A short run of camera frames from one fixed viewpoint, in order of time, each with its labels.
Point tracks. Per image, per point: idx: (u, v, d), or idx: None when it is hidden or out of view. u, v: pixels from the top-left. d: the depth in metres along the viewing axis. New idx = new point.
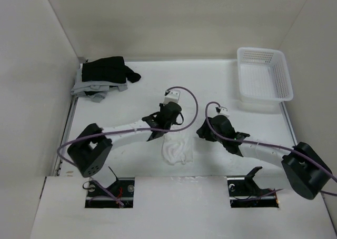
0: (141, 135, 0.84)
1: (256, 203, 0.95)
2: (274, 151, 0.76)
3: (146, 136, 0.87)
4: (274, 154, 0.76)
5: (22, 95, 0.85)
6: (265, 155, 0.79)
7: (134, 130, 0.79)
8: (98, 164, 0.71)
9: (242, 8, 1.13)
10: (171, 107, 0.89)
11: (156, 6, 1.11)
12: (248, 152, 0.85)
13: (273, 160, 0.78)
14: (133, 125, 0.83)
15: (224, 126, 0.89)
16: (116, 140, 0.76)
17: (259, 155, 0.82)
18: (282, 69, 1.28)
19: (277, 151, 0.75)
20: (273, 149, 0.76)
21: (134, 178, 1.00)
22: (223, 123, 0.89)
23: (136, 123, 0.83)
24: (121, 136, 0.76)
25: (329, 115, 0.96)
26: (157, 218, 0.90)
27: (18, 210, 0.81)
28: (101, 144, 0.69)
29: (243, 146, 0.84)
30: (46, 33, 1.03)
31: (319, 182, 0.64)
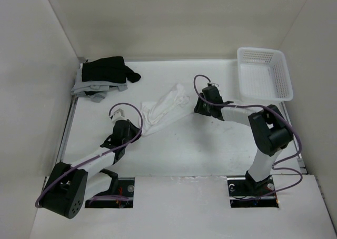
0: (107, 161, 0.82)
1: (256, 203, 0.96)
2: (246, 111, 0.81)
3: (111, 161, 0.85)
4: (245, 113, 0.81)
5: (22, 95, 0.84)
6: (239, 115, 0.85)
7: (99, 155, 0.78)
8: (81, 196, 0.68)
9: (243, 8, 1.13)
10: (119, 125, 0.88)
11: (156, 6, 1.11)
12: (228, 116, 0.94)
13: (245, 120, 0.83)
14: (96, 152, 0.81)
15: (212, 92, 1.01)
16: (89, 169, 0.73)
17: (237, 117, 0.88)
18: (283, 70, 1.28)
19: (248, 110, 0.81)
20: (245, 109, 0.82)
21: (134, 178, 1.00)
22: (211, 90, 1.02)
23: (98, 151, 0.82)
24: (91, 164, 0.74)
25: (329, 115, 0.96)
26: (157, 218, 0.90)
27: (19, 211, 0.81)
28: (77, 176, 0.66)
29: (225, 110, 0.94)
30: (46, 32, 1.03)
31: (281, 139, 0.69)
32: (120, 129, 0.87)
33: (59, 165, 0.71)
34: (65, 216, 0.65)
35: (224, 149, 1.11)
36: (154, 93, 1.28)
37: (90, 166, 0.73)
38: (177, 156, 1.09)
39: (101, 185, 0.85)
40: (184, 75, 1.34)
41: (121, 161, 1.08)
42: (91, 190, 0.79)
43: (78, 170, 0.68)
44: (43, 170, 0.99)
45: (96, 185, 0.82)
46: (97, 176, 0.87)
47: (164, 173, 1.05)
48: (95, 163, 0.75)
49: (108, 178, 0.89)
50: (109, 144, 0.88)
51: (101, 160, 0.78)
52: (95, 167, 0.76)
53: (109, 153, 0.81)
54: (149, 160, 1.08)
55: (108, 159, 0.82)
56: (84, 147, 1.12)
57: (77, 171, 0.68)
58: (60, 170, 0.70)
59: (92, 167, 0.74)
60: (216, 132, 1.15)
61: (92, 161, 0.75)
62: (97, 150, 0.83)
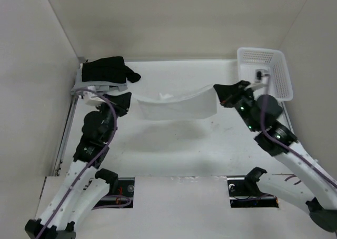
0: (86, 178, 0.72)
1: (256, 203, 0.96)
2: (327, 189, 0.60)
3: (93, 169, 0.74)
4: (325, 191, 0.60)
5: (22, 95, 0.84)
6: (311, 181, 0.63)
7: (70, 188, 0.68)
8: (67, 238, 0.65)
9: (243, 8, 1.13)
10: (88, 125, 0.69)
11: (156, 5, 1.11)
12: (284, 161, 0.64)
13: (317, 192, 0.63)
14: (66, 180, 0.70)
15: (271, 109, 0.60)
16: (63, 216, 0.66)
17: (304, 176, 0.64)
18: (282, 70, 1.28)
19: (330, 188, 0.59)
20: (328, 185, 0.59)
21: (134, 178, 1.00)
22: (268, 108, 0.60)
23: (70, 175, 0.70)
24: (62, 209, 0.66)
25: (329, 115, 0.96)
26: (157, 218, 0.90)
27: (19, 211, 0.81)
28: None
29: (289, 156, 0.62)
30: (46, 32, 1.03)
31: None
32: (91, 127, 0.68)
33: (30, 223, 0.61)
34: None
35: (224, 149, 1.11)
36: (154, 93, 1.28)
37: (61, 213, 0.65)
38: (177, 156, 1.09)
39: (98, 195, 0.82)
40: (184, 75, 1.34)
41: (121, 161, 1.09)
42: (88, 206, 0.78)
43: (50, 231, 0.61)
44: (43, 169, 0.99)
45: (89, 200, 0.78)
46: (88, 188, 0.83)
47: (165, 173, 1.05)
48: (67, 203, 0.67)
49: (105, 184, 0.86)
50: (85, 148, 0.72)
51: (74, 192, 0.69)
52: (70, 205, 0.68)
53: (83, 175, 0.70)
54: (149, 160, 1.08)
55: (85, 178, 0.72)
56: None
57: (48, 232, 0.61)
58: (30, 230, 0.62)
59: (64, 211, 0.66)
60: (217, 133, 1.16)
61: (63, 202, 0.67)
62: (68, 173, 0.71)
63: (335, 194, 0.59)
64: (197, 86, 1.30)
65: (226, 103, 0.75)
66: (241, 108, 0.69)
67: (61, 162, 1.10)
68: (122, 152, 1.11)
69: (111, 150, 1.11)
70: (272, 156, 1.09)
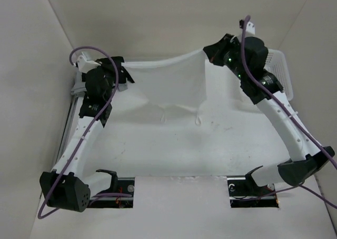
0: (93, 131, 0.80)
1: (256, 203, 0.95)
2: (299, 140, 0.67)
3: (101, 125, 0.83)
4: (297, 142, 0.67)
5: (22, 95, 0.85)
6: (286, 132, 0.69)
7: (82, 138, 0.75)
8: (85, 190, 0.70)
9: (243, 8, 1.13)
10: (93, 80, 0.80)
11: (155, 5, 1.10)
12: (264, 109, 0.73)
13: (290, 145, 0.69)
14: (77, 133, 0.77)
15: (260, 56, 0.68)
16: (77, 164, 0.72)
17: (277, 126, 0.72)
18: (283, 70, 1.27)
19: (303, 140, 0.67)
20: (299, 136, 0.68)
21: (134, 178, 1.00)
22: (258, 52, 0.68)
23: (79, 128, 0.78)
24: (77, 158, 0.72)
25: (329, 113, 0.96)
26: (158, 217, 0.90)
27: (19, 210, 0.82)
28: (67, 183, 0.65)
29: (270, 102, 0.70)
30: (46, 32, 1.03)
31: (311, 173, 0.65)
32: (97, 84, 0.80)
33: (45, 177, 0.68)
34: (76, 211, 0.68)
35: (224, 149, 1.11)
36: None
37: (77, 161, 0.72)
38: (177, 156, 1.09)
39: (105, 182, 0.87)
40: None
41: (121, 161, 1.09)
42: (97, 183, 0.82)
43: (68, 176, 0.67)
44: (43, 169, 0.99)
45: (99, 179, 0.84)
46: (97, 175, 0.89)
47: (164, 173, 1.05)
48: (80, 153, 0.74)
49: (109, 176, 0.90)
50: (90, 106, 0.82)
51: (85, 143, 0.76)
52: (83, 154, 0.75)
53: (92, 127, 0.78)
54: (149, 161, 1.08)
55: (96, 129, 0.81)
56: None
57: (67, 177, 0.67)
58: (48, 180, 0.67)
59: (78, 161, 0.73)
60: (217, 132, 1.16)
61: (77, 152, 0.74)
62: (78, 128, 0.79)
63: (305, 145, 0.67)
64: None
65: (214, 61, 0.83)
66: (229, 59, 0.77)
67: None
68: (122, 151, 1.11)
69: (111, 150, 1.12)
70: (272, 156, 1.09)
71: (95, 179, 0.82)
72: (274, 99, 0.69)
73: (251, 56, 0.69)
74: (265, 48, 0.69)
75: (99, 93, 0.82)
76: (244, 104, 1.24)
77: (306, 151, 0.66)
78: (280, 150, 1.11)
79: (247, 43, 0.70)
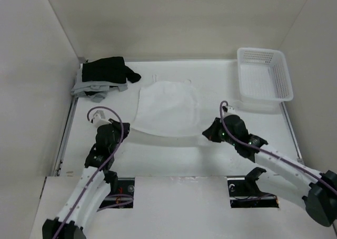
0: (97, 182, 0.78)
1: (256, 203, 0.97)
2: (298, 174, 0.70)
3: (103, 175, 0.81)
4: (298, 177, 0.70)
5: (22, 96, 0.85)
6: (285, 173, 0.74)
7: (85, 188, 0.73)
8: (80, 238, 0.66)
9: (242, 8, 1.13)
10: (102, 134, 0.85)
11: (155, 6, 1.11)
12: (261, 162, 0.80)
13: (295, 182, 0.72)
14: (80, 182, 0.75)
15: (239, 127, 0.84)
16: (79, 214, 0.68)
17: (276, 170, 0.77)
18: (282, 70, 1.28)
19: (302, 173, 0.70)
20: (296, 170, 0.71)
21: (134, 178, 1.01)
22: (237, 123, 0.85)
23: (83, 178, 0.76)
24: (79, 207, 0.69)
25: (329, 112, 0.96)
26: (158, 217, 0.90)
27: (19, 210, 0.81)
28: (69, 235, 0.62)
29: (259, 153, 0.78)
30: (47, 32, 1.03)
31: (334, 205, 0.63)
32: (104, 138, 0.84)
33: (46, 225, 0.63)
34: None
35: (224, 149, 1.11)
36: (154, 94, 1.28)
37: (78, 210, 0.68)
38: (177, 156, 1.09)
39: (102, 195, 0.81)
40: (185, 75, 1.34)
41: (121, 161, 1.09)
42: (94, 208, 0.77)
43: (69, 225, 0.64)
44: (42, 169, 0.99)
45: (97, 199, 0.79)
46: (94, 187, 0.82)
47: (164, 173, 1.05)
48: (82, 202, 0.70)
49: (107, 185, 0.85)
50: (95, 157, 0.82)
51: (87, 194, 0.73)
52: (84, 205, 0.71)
53: (96, 177, 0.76)
54: (149, 161, 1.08)
55: (99, 179, 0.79)
56: (85, 148, 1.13)
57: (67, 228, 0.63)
58: (48, 228, 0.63)
59: (80, 209, 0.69)
60: None
61: (79, 200, 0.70)
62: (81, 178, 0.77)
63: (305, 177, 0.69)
64: (198, 86, 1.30)
65: (212, 138, 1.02)
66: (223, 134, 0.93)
67: (61, 162, 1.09)
68: (122, 152, 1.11)
69: None
70: None
71: (93, 202, 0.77)
72: (262, 150, 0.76)
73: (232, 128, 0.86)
74: (241, 120, 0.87)
75: (105, 146, 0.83)
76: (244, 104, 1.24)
77: (308, 182, 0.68)
78: (280, 150, 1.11)
79: (228, 119, 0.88)
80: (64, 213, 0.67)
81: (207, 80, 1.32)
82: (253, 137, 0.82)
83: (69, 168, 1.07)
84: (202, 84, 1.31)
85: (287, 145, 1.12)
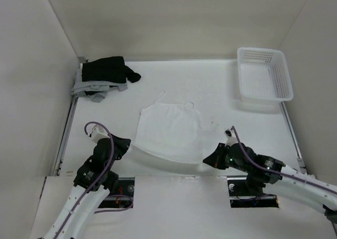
0: (86, 201, 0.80)
1: (256, 203, 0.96)
2: (326, 195, 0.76)
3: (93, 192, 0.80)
4: (326, 198, 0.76)
5: (22, 96, 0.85)
6: (311, 194, 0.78)
7: (70, 212, 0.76)
8: None
9: (242, 8, 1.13)
10: (99, 148, 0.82)
11: (155, 6, 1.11)
12: (283, 186, 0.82)
13: (320, 201, 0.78)
14: (68, 203, 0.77)
15: (251, 154, 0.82)
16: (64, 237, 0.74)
17: (298, 191, 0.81)
18: (282, 70, 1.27)
19: (329, 193, 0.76)
20: (323, 191, 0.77)
21: (134, 178, 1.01)
22: (249, 150, 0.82)
23: (71, 198, 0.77)
24: (64, 231, 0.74)
25: (328, 112, 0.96)
26: (159, 217, 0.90)
27: (19, 210, 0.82)
28: None
29: (283, 179, 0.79)
30: (46, 32, 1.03)
31: None
32: (101, 152, 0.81)
33: None
34: None
35: None
36: (154, 93, 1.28)
37: (62, 235, 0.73)
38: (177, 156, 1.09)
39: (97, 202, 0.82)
40: (184, 75, 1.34)
41: (121, 161, 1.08)
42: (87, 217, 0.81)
43: None
44: (42, 170, 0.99)
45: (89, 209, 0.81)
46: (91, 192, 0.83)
47: (164, 173, 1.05)
48: (67, 226, 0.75)
49: (106, 191, 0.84)
50: (85, 173, 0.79)
51: (73, 217, 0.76)
52: (70, 228, 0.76)
53: (83, 199, 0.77)
54: (150, 161, 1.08)
55: (89, 197, 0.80)
56: (85, 148, 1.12)
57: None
58: None
59: (65, 233, 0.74)
60: (217, 133, 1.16)
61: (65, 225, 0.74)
62: (69, 197, 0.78)
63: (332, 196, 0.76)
64: (198, 86, 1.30)
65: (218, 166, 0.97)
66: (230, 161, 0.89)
67: (61, 162, 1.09)
68: None
69: None
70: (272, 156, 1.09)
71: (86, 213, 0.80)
72: (286, 176, 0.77)
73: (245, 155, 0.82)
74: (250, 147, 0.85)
75: (100, 160, 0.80)
76: (244, 104, 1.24)
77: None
78: (280, 150, 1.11)
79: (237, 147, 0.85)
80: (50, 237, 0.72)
81: (207, 80, 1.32)
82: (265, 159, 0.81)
83: (68, 168, 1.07)
84: (202, 85, 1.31)
85: (287, 145, 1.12)
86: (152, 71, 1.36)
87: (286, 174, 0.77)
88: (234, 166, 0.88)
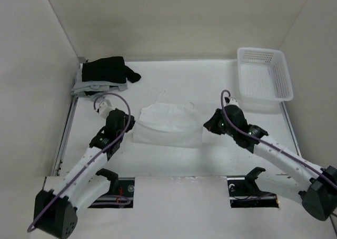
0: (98, 163, 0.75)
1: (256, 203, 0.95)
2: (299, 169, 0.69)
3: (105, 159, 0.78)
4: (298, 171, 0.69)
5: (22, 96, 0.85)
6: (285, 166, 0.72)
7: (86, 167, 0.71)
8: (72, 218, 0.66)
9: (242, 8, 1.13)
10: (113, 116, 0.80)
11: (155, 6, 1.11)
12: (261, 154, 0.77)
13: (294, 176, 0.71)
14: (82, 160, 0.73)
15: (237, 117, 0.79)
16: (75, 190, 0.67)
17: (275, 162, 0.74)
18: (282, 70, 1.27)
19: (303, 168, 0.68)
20: (296, 164, 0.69)
21: (134, 178, 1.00)
22: (236, 113, 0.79)
23: (85, 157, 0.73)
24: (76, 184, 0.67)
25: (329, 112, 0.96)
26: (158, 217, 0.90)
27: (19, 210, 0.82)
28: (61, 209, 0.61)
29: (259, 145, 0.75)
30: (46, 32, 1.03)
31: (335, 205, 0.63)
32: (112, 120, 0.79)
33: (41, 194, 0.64)
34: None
35: (224, 149, 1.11)
36: (154, 94, 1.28)
37: (74, 187, 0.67)
38: (177, 156, 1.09)
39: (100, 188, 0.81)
40: (184, 75, 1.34)
41: (121, 161, 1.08)
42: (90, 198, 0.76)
43: (61, 200, 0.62)
44: (42, 170, 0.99)
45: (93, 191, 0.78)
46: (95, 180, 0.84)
47: (164, 173, 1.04)
48: (80, 180, 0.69)
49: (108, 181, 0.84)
50: (100, 139, 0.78)
51: (87, 173, 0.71)
52: (82, 182, 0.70)
53: (98, 158, 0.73)
54: (149, 160, 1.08)
55: (100, 162, 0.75)
56: (84, 148, 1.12)
57: (61, 200, 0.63)
58: (43, 199, 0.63)
59: (77, 186, 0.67)
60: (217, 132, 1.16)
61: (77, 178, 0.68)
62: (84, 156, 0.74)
63: (305, 171, 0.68)
64: (198, 86, 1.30)
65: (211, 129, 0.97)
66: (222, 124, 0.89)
67: (61, 162, 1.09)
68: (122, 151, 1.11)
69: None
70: None
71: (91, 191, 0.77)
72: (263, 142, 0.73)
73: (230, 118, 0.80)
74: (240, 109, 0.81)
75: (113, 128, 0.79)
76: (244, 104, 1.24)
77: (308, 177, 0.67)
78: None
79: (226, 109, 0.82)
80: (60, 188, 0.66)
81: (207, 80, 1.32)
82: (252, 127, 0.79)
83: (68, 168, 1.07)
84: (202, 85, 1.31)
85: (287, 145, 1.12)
86: (152, 71, 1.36)
87: (263, 141, 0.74)
88: (225, 130, 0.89)
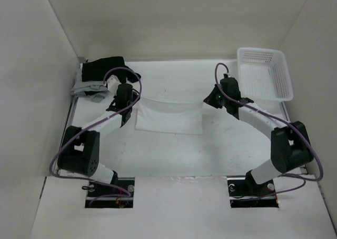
0: (115, 122, 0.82)
1: (256, 203, 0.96)
2: (268, 121, 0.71)
3: (119, 123, 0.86)
4: (267, 124, 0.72)
5: (22, 96, 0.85)
6: (259, 122, 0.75)
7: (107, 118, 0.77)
8: (96, 156, 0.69)
9: (242, 8, 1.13)
10: (123, 88, 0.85)
11: (155, 6, 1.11)
12: (245, 117, 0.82)
13: (265, 130, 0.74)
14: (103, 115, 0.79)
15: (231, 87, 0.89)
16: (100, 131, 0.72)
17: (254, 122, 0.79)
18: (282, 70, 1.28)
19: (271, 121, 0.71)
20: (266, 118, 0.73)
21: (134, 178, 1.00)
22: (231, 83, 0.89)
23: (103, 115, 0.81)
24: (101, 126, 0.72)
25: (328, 112, 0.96)
26: (158, 217, 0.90)
27: (19, 210, 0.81)
28: (89, 137, 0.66)
29: (243, 108, 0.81)
30: (46, 32, 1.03)
31: (298, 157, 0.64)
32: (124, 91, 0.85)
33: (70, 128, 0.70)
34: (84, 174, 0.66)
35: (224, 149, 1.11)
36: (154, 93, 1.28)
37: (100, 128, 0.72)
38: (177, 156, 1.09)
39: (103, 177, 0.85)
40: (184, 75, 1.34)
41: (121, 160, 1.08)
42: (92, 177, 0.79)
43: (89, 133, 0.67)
44: (42, 169, 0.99)
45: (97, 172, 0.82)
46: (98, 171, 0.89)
47: (164, 173, 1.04)
48: (105, 125, 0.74)
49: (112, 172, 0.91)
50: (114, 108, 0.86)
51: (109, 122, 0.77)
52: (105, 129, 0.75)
53: (116, 116, 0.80)
54: (149, 160, 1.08)
55: (116, 121, 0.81)
56: None
57: (89, 133, 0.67)
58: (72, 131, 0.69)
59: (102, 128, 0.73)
60: (217, 132, 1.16)
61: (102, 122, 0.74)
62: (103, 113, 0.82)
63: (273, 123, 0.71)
64: (198, 86, 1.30)
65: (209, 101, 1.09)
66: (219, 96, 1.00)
67: None
68: (122, 151, 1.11)
69: (111, 149, 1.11)
70: None
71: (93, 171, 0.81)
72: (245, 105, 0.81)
73: (226, 87, 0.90)
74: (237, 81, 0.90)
75: (124, 99, 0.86)
76: None
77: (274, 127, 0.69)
78: None
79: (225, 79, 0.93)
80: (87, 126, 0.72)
81: (207, 80, 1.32)
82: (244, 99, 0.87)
83: None
84: (202, 84, 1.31)
85: None
86: (151, 71, 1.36)
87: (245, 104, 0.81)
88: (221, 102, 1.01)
